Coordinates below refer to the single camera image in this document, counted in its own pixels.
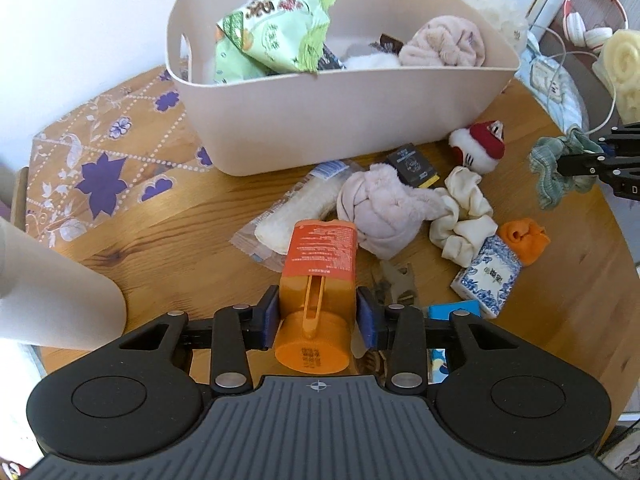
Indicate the light blue quilted cloth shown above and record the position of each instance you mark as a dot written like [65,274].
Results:
[571,110]

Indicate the white fluffy plush toy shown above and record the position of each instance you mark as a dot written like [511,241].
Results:
[507,18]

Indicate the cream scrunchie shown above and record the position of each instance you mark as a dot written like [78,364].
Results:
[467,222]

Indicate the black small box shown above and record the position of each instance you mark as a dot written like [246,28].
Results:
[412,166]

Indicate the blue cartoon bear tissue pack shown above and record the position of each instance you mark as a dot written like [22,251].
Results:
[440,312]

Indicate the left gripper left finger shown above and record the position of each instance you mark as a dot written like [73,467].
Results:
[235,331]

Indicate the red white plush toy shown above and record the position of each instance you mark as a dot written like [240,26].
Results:
[479,147]

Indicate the orange plastic bottle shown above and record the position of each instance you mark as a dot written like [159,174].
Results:
[317,298]

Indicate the beige plastic storage bin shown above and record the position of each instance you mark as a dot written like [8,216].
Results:
[286,121]

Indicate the brown purple floral cloth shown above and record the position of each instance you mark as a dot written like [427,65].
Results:
[116,151]

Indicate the green scrunchie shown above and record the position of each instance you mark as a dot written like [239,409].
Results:
[551,187]

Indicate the green snack bag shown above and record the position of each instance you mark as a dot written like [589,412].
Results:
[271,37]

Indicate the blue white porcelain-pattern tissue pack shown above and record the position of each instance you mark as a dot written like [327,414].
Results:
[490,277]

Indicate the white cylinder cup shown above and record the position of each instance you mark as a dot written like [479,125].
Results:
[49,300]

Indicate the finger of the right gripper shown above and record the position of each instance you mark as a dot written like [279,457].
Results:
[577,165]
[626,133]

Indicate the beige hair claw clip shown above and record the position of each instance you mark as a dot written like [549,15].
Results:
[393,284]

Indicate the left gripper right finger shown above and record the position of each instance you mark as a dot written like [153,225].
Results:
[398,332]

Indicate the dark snack packet in bin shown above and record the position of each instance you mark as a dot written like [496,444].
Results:
[330,61]

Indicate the cream rolled towel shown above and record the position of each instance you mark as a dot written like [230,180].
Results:
[618,68]

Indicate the pink rolled towel in bin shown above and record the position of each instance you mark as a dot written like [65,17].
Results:
[446,40]

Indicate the pink knotted plush towel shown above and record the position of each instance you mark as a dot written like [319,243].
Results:
[388,214]

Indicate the white fluffy item in bin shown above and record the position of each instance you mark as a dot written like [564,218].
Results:
[373,61]

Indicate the orange sock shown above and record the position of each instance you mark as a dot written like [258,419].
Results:
[526,238]

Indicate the red white headphones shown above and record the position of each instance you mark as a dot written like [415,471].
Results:
[589,24]

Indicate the white bread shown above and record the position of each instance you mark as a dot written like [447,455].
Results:
[266,238]

